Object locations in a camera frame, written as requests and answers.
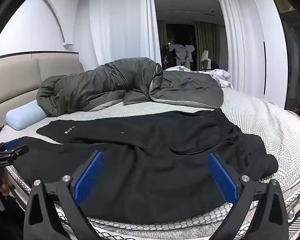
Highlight white office chair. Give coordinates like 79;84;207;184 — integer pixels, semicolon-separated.
201;51;212;71

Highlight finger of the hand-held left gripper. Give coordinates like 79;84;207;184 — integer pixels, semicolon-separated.
5;144;29;159
3;139;21;150

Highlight grey comforter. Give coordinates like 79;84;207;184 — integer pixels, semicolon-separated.
36;57;224;117

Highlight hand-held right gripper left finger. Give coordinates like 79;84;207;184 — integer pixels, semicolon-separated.
23;150;105;240

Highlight olive curtain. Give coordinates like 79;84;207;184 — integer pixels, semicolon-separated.
194;21;220;68

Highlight white crumpled sheet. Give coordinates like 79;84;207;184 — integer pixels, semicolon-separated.
165;65;233;88

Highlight black pants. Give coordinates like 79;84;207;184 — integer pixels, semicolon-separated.
10;110;278;224

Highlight white sheer curtain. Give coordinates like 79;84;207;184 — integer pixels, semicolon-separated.
212;0;265;93
89;0;158;67

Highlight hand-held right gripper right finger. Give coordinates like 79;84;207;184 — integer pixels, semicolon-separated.
206;152;289;240

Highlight grey clothes pile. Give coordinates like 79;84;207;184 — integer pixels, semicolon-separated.
169;44;195;69

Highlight light blue pillow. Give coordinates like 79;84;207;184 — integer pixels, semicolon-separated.
6;99;47;131

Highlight person's left hand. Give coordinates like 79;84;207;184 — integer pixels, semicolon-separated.
0;172;10;201

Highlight beige padded headboard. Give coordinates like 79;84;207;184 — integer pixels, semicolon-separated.
0;52;84;130

